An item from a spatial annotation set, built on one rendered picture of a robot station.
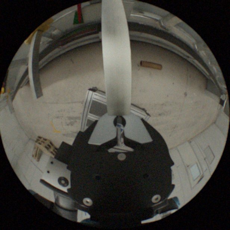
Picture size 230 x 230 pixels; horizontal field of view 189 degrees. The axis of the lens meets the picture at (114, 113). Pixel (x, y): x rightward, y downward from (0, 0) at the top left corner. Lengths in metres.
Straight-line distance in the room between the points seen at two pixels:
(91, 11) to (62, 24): 0.11
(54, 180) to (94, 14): 0.51
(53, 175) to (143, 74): 1.13
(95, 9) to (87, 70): 0.85
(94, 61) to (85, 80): 0.29
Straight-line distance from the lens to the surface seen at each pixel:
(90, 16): 0.33
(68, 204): 0.41
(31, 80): 0.28
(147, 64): 0.96
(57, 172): 0.25
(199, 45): 0.56
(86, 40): 0.96
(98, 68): 0.97
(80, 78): 1.06
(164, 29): 0.40
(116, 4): 0.15
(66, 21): 0.34
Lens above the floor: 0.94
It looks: 59 degrees down
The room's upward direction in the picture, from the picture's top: 178 degrees counter-clockwise
